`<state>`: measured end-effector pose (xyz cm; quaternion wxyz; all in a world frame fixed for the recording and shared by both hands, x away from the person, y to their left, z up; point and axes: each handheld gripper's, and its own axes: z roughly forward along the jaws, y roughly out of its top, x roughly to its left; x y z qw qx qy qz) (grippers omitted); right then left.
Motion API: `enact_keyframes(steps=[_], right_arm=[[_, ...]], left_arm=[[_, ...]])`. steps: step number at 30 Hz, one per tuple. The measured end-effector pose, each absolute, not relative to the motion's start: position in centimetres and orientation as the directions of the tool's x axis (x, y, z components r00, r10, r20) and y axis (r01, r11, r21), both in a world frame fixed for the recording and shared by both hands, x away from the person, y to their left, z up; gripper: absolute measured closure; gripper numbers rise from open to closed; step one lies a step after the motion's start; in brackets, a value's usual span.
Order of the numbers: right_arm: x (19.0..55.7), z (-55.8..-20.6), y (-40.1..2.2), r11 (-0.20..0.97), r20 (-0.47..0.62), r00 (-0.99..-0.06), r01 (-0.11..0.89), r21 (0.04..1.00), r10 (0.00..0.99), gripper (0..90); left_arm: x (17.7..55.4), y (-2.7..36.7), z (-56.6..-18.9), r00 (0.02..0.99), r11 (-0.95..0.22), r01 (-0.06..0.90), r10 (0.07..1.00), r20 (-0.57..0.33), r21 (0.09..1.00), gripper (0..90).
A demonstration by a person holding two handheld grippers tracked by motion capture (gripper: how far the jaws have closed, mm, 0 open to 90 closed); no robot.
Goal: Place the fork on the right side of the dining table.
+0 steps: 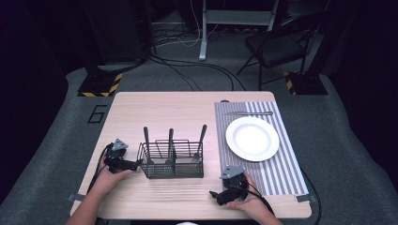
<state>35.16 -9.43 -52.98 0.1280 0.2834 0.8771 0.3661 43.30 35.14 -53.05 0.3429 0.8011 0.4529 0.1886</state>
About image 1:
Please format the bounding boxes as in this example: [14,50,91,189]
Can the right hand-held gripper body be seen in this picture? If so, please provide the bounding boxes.
[219,165,251,204]

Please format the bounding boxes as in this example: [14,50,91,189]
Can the white round plate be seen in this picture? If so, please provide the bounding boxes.
[225,116,281,163]

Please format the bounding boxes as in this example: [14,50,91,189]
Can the black wire cutlery basket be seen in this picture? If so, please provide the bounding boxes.
[136,139,206,180]

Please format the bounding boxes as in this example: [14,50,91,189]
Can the black base with yellow stripes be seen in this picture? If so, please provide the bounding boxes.
[77,71,124,98]
[283,70,329,96]

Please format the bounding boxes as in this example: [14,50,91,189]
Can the person's right hand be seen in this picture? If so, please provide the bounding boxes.
[226,172,272,221]

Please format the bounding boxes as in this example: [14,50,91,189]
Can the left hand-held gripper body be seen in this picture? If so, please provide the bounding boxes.
[103,138,139,174]

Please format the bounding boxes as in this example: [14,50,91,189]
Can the black-handled spoon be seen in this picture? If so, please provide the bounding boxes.
[164,127,176,166]
[143,126,155,166]

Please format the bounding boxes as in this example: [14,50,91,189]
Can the white metal stand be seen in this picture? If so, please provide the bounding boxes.
[198,0,280,62]

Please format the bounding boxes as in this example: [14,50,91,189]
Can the black-handled fork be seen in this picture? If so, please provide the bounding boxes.
[191,124,208,164]

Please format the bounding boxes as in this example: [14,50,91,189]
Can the black floor cable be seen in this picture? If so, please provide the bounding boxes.
[146,54,247,92]

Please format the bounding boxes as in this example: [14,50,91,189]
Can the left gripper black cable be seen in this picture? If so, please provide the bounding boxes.
[86,142,114,193]

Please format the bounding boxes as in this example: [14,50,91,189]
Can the black cable beside table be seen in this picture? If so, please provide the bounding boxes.
[299,169,323,225]

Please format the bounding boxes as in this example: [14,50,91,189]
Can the silver table knife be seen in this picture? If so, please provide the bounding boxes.
[222,111,274,117]

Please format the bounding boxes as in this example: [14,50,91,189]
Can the grey tape piece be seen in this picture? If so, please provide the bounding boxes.
[295,193,317,203]
[68,193,86,203]

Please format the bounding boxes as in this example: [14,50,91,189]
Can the person's left hand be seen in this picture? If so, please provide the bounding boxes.
[93,162,133,195]

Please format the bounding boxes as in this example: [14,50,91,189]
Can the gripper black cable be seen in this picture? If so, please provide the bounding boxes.
[229,182,276,217]
[86,142,114,193]

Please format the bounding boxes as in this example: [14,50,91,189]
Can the grey striped placemat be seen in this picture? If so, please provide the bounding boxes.
[214,100,310,197]

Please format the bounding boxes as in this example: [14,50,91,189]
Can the black folding chair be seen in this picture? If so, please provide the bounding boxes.
[236,13,318,92]

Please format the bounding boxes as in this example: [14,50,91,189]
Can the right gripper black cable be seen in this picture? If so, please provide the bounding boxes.
[229,182,276,217]

